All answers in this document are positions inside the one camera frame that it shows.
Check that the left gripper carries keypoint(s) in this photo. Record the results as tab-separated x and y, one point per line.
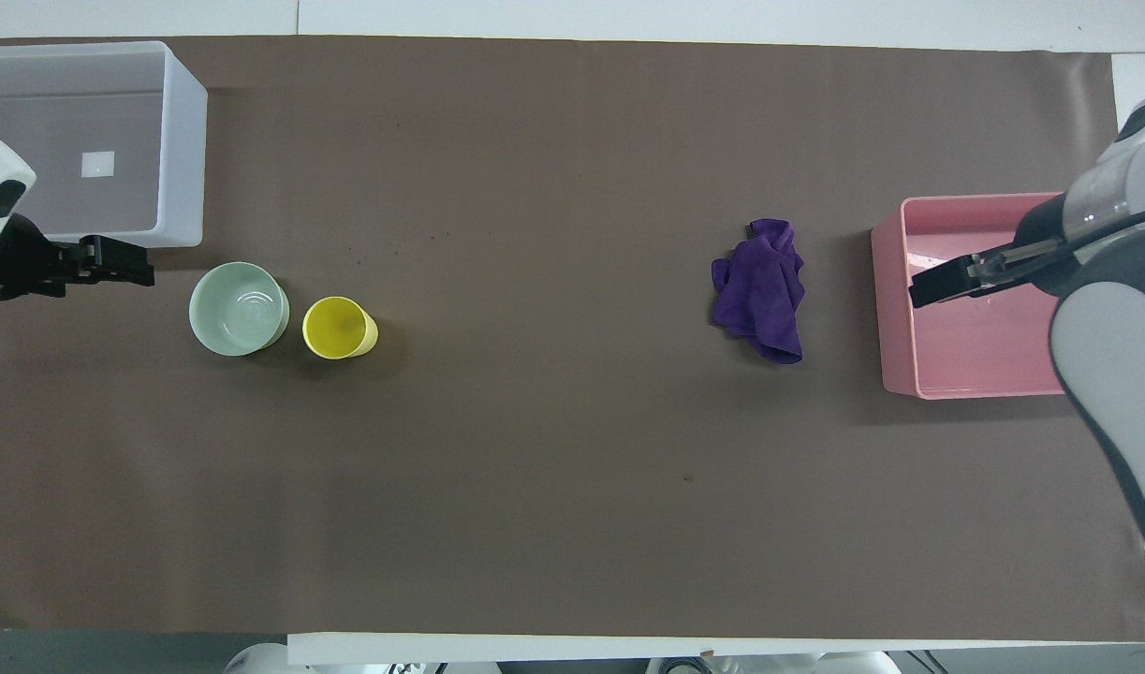
15	262

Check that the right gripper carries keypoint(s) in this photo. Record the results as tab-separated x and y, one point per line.
1040	239

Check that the translucent white plastic box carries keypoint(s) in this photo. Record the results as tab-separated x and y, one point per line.
174	150

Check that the pink plastic box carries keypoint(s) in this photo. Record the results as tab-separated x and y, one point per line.
975	360

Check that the pale green bowl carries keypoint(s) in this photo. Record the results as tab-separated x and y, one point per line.
238	311

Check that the yellow cup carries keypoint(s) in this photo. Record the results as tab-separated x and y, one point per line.
336	328

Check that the purple cloth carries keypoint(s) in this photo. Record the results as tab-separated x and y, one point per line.
761	290

